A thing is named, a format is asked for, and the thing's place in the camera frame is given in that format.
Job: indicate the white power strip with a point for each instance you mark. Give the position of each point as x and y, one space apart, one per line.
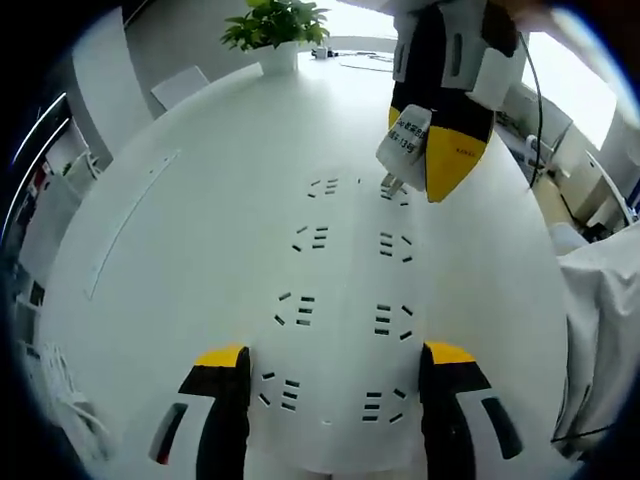
345 280

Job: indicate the white desk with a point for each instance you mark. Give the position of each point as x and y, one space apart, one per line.
200 240

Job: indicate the white charger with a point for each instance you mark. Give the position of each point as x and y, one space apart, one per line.
405 145

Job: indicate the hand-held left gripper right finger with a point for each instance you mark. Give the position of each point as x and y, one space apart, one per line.
450 415

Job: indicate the white plant pot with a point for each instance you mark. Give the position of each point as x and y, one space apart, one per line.
279 57

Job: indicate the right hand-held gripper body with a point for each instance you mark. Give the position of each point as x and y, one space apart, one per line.
492 80

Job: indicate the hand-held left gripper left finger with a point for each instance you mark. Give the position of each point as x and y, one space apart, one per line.
220 415

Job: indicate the person's white clothing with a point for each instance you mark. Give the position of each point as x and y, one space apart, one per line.
605 325

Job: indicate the green potted plant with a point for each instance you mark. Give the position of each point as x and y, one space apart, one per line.
275 22

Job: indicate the small desk socket box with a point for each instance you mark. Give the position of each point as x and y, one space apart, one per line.
322 51

